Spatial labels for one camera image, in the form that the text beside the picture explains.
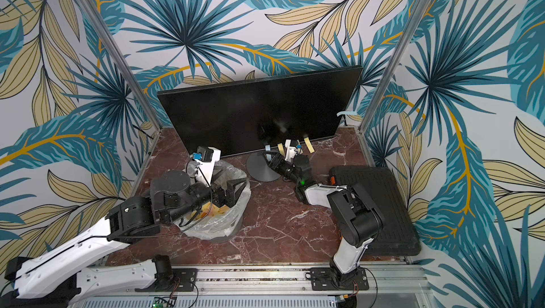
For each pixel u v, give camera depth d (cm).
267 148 88
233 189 50
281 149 90
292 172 77
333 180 93
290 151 82
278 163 78
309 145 90
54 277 38
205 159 48
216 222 61
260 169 105
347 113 81
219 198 50
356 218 48
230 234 67
